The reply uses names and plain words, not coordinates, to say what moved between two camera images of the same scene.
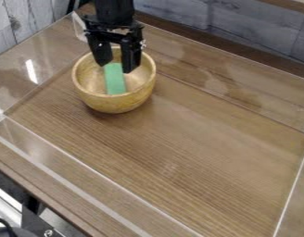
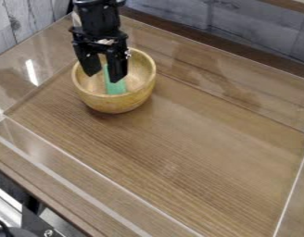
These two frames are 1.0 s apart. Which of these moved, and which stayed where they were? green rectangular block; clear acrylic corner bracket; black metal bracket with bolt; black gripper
Moved: black gripper
Stayed: green rectangular block; black metal bracket with bolt; clear acrylic corner bracket
